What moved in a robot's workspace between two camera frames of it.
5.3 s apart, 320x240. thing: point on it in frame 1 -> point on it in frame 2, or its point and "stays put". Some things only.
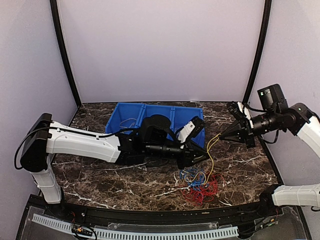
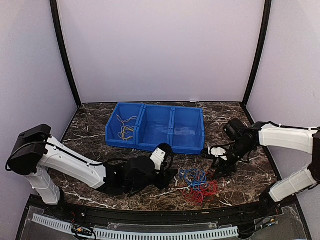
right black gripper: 239,127 -> 222,164
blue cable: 194,177 stays put
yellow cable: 125,127 -> 123,133
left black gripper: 190,151 -> 166,179
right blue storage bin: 181,116 stays put
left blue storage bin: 125,116 stays put
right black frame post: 265,27 stays put
